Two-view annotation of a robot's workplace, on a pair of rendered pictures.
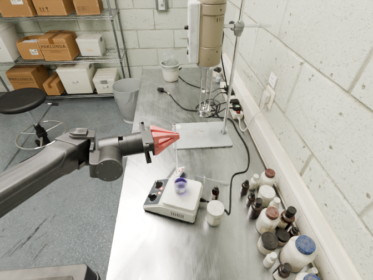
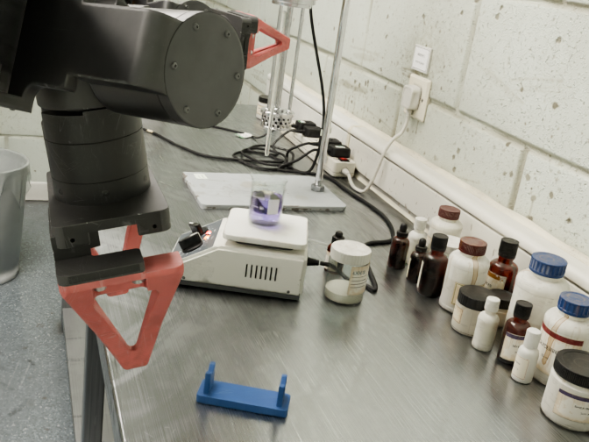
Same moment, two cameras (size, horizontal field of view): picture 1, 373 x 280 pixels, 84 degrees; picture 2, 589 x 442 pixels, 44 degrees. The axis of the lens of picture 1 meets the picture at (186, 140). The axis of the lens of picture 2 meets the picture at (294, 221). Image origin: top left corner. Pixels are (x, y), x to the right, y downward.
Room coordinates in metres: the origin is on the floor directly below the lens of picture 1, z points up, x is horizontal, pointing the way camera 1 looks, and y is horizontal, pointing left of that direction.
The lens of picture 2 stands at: (-0.55, 0.28, 1.21)
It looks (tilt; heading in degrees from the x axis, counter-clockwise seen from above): 20 degrees down; 343
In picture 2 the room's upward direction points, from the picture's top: 8 degrees clockwise
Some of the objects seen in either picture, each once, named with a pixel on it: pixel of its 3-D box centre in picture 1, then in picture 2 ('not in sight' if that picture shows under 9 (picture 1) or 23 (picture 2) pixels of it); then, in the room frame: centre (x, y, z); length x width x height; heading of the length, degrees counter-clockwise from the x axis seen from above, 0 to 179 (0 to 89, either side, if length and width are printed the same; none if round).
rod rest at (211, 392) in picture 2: not in sight; (244, 388); (0.11, 0.10, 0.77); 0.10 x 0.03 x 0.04; 69
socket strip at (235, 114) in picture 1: (230, 98); (315, 145); (1.17, -0.28, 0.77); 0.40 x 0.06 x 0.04; 5
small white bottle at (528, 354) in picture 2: not in sight; (528, 354); (0.14, -0.27, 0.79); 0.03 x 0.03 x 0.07
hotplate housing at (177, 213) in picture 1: (175, 197); (246, 253); (0.43, 0.04, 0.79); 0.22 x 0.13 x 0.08; 74
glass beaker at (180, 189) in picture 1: (180, 183); (265, 199); (0.44, 0.02, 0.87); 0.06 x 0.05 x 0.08; 40
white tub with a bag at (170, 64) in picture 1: (170, 65); not in sight; (1.50, 0.12, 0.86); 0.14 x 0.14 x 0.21
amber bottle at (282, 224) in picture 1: (286, 218); (501, 273); (0.35, -0.34, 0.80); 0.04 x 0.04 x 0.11
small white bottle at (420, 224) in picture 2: (253, 181); (416, 240); (0.50, -0.27, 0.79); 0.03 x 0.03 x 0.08
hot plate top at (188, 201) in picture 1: (182, 192); (266, 227); (0.43, 0.02, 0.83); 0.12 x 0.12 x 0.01; 74
